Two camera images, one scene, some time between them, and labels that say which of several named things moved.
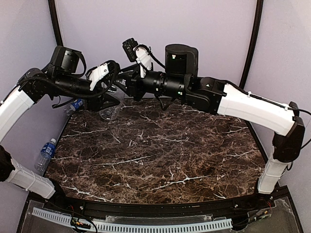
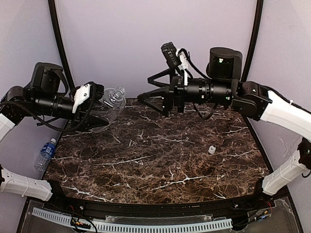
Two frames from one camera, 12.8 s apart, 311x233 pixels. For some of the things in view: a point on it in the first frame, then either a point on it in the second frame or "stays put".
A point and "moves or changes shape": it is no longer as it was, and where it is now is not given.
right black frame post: (252, 43) stays put
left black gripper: (97, 101) -> (79, 111)
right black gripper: (133, 85) -> (174, 92)
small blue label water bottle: (44, 158) stays put
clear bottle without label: (112, 113) moves or changes shape
